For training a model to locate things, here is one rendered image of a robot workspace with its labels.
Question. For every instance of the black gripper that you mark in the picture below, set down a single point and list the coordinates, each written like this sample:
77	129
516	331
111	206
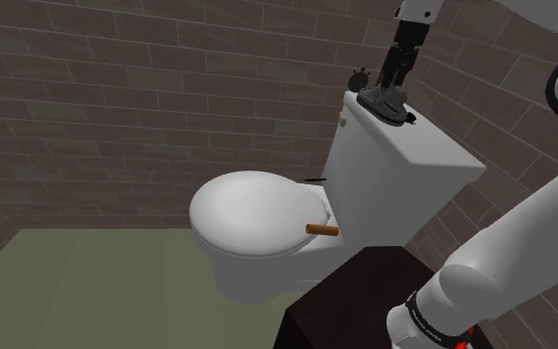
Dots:
411	34

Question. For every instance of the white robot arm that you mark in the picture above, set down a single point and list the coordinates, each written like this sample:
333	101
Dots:
525	241

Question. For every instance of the grey lumpy figure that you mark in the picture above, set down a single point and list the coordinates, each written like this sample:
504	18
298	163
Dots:
382	104

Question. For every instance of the black alarm clock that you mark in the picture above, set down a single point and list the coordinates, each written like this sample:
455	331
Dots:
357	81

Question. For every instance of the thin black stick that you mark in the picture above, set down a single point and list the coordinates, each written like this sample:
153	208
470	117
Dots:
315	180

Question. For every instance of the brown cardboard tube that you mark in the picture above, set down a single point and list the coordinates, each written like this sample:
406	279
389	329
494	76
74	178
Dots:
322	230

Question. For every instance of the white toilet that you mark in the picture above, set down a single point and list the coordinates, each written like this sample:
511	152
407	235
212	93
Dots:
259	212

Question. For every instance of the dark robot stand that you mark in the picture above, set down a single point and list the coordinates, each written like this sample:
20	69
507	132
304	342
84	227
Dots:
351	299

